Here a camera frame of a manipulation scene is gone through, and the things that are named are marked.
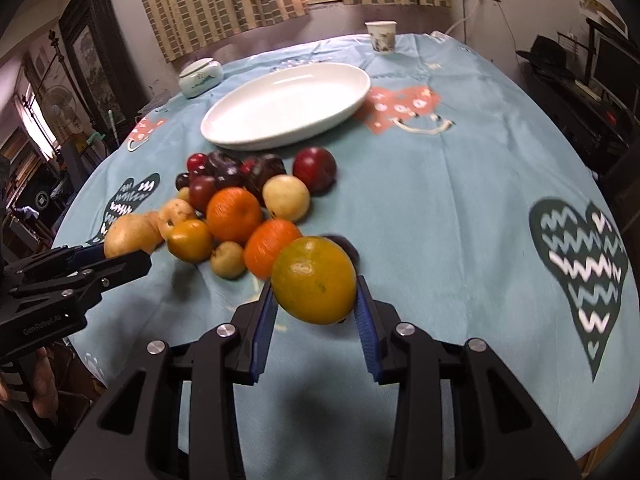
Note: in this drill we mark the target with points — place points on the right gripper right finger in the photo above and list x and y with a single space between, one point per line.
402 354

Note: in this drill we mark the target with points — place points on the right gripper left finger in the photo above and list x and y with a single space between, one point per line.
193 431

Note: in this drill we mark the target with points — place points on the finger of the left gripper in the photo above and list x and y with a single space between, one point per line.
28 282
70 256

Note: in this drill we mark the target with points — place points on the brown round pear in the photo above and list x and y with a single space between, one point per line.
132 232

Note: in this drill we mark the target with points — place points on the small yellow-green fruit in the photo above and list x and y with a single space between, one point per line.
227 260

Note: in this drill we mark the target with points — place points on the yellow-green orange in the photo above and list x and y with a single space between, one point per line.
314 280

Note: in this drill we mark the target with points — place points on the small orange tangerine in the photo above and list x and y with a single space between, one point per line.
266 243

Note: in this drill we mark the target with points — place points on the tan spotted pear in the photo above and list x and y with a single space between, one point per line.
171 214

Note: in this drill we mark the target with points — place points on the left hand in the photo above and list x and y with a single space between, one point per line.
45 399

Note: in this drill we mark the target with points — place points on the small yellow fruit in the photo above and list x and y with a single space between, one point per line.
184 194

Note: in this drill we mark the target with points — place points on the large orange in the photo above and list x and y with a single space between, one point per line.
233 214

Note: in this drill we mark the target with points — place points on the small dark plum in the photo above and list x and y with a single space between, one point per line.
182 181

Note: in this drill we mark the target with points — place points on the standing electric fan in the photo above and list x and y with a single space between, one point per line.
59 107

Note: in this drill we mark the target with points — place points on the dark red plum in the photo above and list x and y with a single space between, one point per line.
202 189

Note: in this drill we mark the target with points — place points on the light blue patterned tablecloth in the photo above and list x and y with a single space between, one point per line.
471 214

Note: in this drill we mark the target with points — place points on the small red plum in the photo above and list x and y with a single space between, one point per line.
196 162

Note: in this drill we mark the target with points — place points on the dark purple plum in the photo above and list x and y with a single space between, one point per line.
225 169

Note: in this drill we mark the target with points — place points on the dark framed picture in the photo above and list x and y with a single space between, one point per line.
101 64

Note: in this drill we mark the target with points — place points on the bright red plum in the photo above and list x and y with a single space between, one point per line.
247 165

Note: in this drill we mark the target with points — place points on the large red plum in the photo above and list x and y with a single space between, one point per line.
316 167

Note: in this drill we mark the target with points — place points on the celadon lidded jar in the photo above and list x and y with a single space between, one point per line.
200 76

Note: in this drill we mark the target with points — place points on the white oval plate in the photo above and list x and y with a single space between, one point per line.
286 107

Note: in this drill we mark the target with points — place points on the white paper cup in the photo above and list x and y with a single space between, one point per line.
382 35

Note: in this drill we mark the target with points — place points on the computer monitor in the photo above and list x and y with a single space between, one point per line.
617 71

